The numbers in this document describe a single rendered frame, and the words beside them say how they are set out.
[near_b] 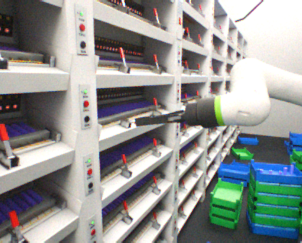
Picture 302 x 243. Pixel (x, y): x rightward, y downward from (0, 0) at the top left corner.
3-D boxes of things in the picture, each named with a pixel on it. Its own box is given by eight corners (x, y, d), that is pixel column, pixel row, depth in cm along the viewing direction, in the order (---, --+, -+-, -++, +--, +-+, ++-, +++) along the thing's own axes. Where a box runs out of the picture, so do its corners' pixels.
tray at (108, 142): (171, 121, 123) (176, 105, 120) (95, 153, 70) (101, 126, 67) (141, 108, 130) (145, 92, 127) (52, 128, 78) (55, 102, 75)
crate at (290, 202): (290, 192, 167) (292, 182, 165) (302, 207, 147) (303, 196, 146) (248, 188, 173) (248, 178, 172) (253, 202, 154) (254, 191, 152)
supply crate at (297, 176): (293, 172, 164) (295, 162, 162) (305, 185, 144) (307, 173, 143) (250, 168, 170) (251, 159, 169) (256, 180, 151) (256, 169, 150)
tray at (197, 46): (206, 56, 176) (213, 37, 172) (179, 46, 123) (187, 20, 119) (183, 49, 184) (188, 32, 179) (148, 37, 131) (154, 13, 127)
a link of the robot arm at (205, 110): (219, 92, 71) (212, 93, 63) (225, 129, 72) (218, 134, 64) (201, 95, 74) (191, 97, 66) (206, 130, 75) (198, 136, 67)
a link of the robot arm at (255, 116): (269, 106, 54) (274, 132, 61) (266, 71, 61) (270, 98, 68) (212, 113, 61) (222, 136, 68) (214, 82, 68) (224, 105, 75)
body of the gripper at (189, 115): (198, 127, 67) (170, 130, 72) (205, 123, 74) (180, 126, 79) (193, 102, 67) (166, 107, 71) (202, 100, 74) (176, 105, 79)
